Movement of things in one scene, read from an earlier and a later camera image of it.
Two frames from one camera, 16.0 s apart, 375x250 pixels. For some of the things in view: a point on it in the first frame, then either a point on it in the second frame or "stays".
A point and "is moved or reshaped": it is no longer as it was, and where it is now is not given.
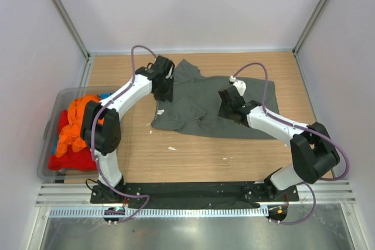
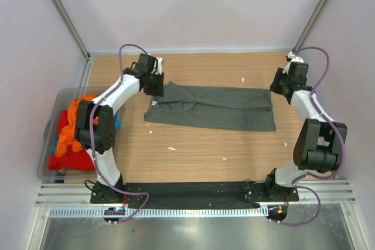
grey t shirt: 194,109 is moved or reshaped
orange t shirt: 72,134 stays
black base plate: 200,194 stays
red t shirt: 71,160 stays
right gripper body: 225,112 → 280,80
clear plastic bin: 63,100 stays
